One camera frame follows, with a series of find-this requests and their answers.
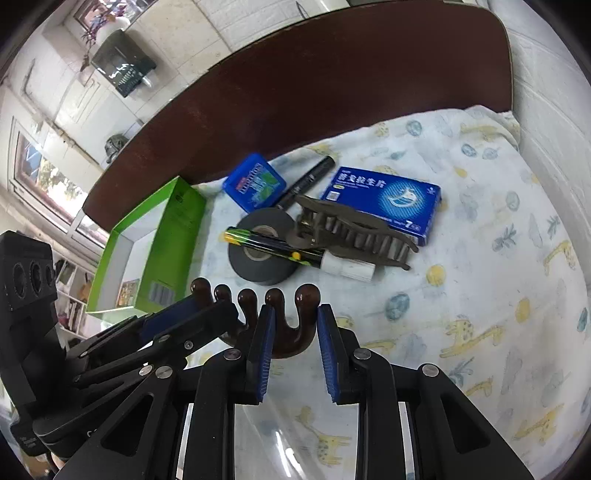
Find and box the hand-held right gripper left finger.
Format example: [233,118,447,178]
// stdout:
[55,305,278,480]

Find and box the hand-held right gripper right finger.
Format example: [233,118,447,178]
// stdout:
[316,303,536,480]

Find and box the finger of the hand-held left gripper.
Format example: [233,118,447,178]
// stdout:
[71,301,240,391]
[83,294,200,358]

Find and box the brown hair claw clip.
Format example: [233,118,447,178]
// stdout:
[191,278,321,359]

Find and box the green cardboard box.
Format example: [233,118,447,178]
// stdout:
[85,175,207,315]

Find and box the dark patterned pen white cap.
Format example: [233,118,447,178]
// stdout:
[224,228,376,281]

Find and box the black tape roll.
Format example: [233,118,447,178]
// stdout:
[227,208,303,285]

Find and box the small blue plastic case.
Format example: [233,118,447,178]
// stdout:
[222,154,284,214]

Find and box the blue medicine box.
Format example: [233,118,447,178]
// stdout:
[320,165,443,246]

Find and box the black marker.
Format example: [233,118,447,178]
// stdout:
[276,156,336,209]

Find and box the bookshelf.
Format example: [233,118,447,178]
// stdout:
[51,249,100,352]

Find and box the window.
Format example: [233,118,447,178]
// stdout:
[9,117,109,245]

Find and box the purple flower plant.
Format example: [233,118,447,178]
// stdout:
[78,0,134,70]

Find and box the brown wooden headboard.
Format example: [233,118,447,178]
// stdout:
[82,6,515,232]

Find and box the grey wall appliance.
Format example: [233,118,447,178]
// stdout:
[91,28,158,99]

